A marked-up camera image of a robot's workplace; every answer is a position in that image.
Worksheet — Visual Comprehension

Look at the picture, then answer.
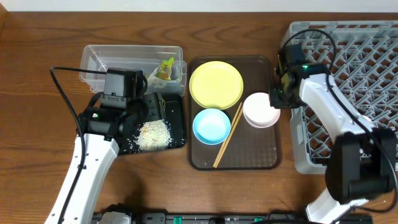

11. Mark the pink bowl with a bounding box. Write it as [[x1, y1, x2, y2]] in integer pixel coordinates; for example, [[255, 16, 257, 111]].
[[243, 92, 280, 128]]

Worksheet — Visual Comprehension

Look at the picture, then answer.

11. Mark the rice food waste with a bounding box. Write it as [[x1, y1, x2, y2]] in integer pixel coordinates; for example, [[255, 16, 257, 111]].
[[127, 119, 172, 152]]

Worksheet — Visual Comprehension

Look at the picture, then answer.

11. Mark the green snack wrapper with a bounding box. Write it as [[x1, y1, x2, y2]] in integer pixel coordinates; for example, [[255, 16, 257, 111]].
[[155, 57, 174, 80]]

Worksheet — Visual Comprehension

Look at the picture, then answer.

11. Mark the blue bowl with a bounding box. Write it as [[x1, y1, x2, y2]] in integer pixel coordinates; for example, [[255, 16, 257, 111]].
[[192, 108, 231, 145]]

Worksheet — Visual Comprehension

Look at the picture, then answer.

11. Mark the yellow plate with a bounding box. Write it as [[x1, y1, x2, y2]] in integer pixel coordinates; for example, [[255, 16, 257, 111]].
[[189, 61, 244, 110]]

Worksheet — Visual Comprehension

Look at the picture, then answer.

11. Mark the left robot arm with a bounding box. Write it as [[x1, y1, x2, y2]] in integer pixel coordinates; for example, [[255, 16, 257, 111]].
[[46, 67, 149, 223]]

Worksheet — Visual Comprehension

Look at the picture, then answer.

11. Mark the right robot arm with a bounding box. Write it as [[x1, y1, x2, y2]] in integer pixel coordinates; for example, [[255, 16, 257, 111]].
[[270, 44, 397, 223]]

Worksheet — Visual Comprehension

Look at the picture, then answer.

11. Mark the grey dishwasher rack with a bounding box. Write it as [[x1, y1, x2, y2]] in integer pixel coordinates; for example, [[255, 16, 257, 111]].
[[282, 21, 397, 174]]

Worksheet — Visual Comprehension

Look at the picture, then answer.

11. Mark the black tray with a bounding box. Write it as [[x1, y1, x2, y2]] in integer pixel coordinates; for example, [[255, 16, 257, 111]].
[[118, 93, 187, 155]]

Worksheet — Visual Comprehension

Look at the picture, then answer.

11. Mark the brown serving tray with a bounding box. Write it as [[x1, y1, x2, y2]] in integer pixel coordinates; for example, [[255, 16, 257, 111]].
[[187, 55, 282, 171]]

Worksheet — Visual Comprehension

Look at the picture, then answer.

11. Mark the clear plastic bin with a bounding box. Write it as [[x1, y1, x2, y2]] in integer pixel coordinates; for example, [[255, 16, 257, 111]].
[[80, 45, 187, 96]]

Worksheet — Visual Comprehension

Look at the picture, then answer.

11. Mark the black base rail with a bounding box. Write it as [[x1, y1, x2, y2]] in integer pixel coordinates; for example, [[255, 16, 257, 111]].
[[93, 212, 374, 224]]

